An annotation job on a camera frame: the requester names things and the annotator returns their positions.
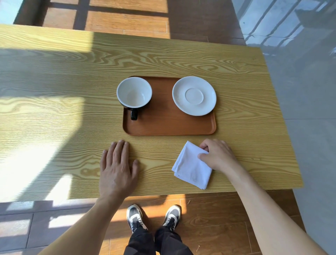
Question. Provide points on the person's right hand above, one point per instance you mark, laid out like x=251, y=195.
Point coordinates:
x=219, y=155

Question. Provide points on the person's left hand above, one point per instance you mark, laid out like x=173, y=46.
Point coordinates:
x=115, y=176

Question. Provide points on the person's left little finger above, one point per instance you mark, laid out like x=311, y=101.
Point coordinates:
x=103, y=160

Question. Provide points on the person's left thumb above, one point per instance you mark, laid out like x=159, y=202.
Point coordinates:
x=135, y=169

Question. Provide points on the person's right thumb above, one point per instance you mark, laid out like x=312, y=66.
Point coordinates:
x=204, y=157

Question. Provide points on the person's left middle finger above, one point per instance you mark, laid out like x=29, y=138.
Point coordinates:
x=119, y=153

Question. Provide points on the white cloth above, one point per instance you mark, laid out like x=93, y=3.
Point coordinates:
x=190, y=166

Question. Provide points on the person's left forearm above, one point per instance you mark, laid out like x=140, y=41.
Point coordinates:
x=81, y=231

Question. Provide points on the person's right forearm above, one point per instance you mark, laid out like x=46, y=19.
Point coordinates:
x=270, y=215

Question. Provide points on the person's left grey sneaker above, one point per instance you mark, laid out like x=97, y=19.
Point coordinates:
x=135, y=216

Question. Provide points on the person's grey sneaker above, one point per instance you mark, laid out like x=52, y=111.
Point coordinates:
x=172, y=215
x=135, y=216

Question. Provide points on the brown wooden tray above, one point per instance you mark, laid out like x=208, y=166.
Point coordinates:
x=168, y=118

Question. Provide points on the person's right grey sneaker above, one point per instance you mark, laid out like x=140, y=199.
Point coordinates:
x=172, y=215

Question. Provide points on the black cup with white inside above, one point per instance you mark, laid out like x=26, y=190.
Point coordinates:
x=134, y=94

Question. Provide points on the white saucer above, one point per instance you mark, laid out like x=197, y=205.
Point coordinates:
x=194, y=96

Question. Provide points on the person's left black trouser leg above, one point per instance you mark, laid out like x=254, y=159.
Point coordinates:
x=140, y=241

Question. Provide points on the person's black trouser leg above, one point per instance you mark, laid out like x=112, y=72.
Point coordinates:
x=140, y=241
x=170, y=241

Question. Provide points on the person's right black trouser leg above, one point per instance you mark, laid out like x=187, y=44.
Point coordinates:
x=170, y=241

